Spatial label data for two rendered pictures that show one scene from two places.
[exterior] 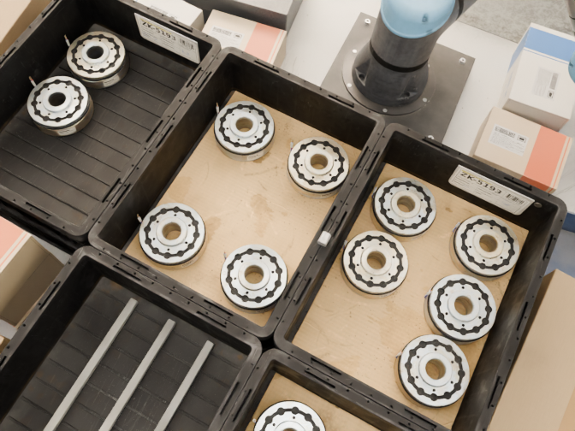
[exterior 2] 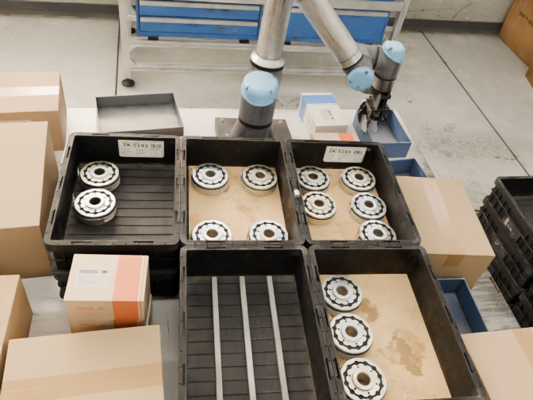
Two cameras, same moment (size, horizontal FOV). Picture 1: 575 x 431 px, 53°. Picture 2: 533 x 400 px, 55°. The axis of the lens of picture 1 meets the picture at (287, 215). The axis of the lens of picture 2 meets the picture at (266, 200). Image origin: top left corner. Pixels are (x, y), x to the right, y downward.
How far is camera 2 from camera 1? 75 cm
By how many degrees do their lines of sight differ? 30
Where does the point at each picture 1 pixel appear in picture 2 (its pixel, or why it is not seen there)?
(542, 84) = (325, 115)
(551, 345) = (413, 203)
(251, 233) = (248, 222)
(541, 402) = (427, 225)
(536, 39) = (308, 99)
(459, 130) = not seen: hidden behind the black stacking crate
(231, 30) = not seen: hidden behind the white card
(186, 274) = not seen: hidden behind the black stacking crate
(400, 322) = (347, 228)
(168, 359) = (253, 296)
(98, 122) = (122, 208)
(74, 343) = (196, 314)
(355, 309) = (324, 232)
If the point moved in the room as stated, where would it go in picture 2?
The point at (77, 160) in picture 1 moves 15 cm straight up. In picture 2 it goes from (124, 230) to (120, 189)
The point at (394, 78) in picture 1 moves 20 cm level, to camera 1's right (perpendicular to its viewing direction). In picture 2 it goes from (261, 133) to (312, 121)
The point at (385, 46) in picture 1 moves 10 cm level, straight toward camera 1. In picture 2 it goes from (253, 116) to (262, 136)
